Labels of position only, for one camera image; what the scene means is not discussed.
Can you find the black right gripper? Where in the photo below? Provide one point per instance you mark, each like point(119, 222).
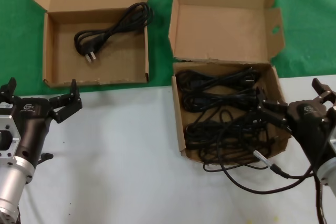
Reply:
point(309, 127)

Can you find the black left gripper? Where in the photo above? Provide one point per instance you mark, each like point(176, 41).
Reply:
point(34, 124)

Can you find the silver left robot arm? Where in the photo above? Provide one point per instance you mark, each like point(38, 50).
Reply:
point(10, 182)

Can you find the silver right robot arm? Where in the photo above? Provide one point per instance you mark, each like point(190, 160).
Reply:
point(329, 174)

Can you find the cardboard box with intact lid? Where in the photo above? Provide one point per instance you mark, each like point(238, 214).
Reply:
point(92, 66)

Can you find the cardboard box with torn lid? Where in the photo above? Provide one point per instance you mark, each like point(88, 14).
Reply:
point(223, 30)

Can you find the green table cloth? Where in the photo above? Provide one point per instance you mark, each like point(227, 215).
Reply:
point(15, 37)

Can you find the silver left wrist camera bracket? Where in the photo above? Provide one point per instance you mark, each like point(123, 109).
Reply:
point(8, 124)

